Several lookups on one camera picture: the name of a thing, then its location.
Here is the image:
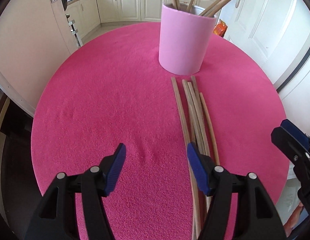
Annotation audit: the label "round pink table mat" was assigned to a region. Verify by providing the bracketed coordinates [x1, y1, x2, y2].
[31, 22, 289, 239]

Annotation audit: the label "cream lower kitchen cabinets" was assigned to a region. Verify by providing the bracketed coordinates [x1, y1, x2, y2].
[66, 0, 221, 38]

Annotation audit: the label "white metal rack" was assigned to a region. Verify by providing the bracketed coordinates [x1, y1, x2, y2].
[66, 14, 83, 48]

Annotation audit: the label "person's right hand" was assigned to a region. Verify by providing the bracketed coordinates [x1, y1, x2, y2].
[283, 202, 304, 235]

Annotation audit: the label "pink cylindrical utensil holder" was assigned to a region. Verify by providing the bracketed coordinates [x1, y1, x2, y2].
[159, 3, 218, 76]

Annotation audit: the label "cream sliding door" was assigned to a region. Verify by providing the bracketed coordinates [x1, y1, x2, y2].
[0, 0, 77, 115]

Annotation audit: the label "wooden chopstick on mat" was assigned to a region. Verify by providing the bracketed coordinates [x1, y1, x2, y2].
[171, 77, 200, 239]
[187, 75, 212, 213]
[199, 93, 220, 165]
[188, 106, 196, 142]
[182, 80, 209, 155]

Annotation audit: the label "orange snack bag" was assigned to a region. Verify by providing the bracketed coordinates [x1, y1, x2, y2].
[213, 20, 227, 37]

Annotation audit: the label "white room door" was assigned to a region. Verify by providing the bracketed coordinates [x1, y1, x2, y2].
[219, 0, 310, 89]

